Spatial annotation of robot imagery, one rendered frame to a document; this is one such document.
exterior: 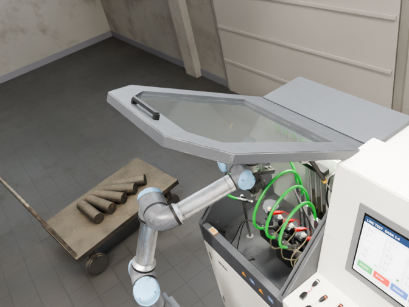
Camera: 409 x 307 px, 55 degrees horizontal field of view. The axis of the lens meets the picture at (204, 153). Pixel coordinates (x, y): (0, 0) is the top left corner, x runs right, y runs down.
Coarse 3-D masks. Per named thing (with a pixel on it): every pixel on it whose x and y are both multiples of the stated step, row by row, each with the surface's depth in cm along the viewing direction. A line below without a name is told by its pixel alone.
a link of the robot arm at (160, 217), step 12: (240, 168) 164; (228, 180) 161; (240, 180) 160; (252, 180) 161; (204, 192) 161; (216, 192) 161; (228, 192) 162; (156, 204) 164; (180, 204) 161; (192, 204) 160; (204, 204) 161; (144, 216) 164; (156, 216) 159; (168, 216) 158; (180, 216) 159; (156, 228) 161; (168, 228) 160
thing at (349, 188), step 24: (384, 144) 157; (336, 168) 156; (360, 168) 149; (384, 168) 147; (408, 168) 144; (336, 192) 159; (360, 192) 149; (384, 192) 140; (408, 192) 135; (336, 216) 163; (408, 216) 134; (336, 240) 167; (336, 264) 171; (360, 288) 163
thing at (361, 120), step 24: (264, 96) 216; (288, 96) 211; (312, 96) 206; (336, 96) 201; (312, 120) 190; (336, 120) 185; (360, 120) 181; (384, 120) 178; (408, 120) 174; (408, 144) 166
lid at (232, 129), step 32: (128, 96) 151; (160, 96) 171; (192, 96) 182; (224, 96) 195; (256, 96) 216; (160, 128) 123; (192, 128) 138; (224, 128) 147; (256, 128) 158; (288, 128) 171; (320, 128) 178; (224, 160) 118; (256, 160) 124; (288, 160) 134; (320, 160) 145
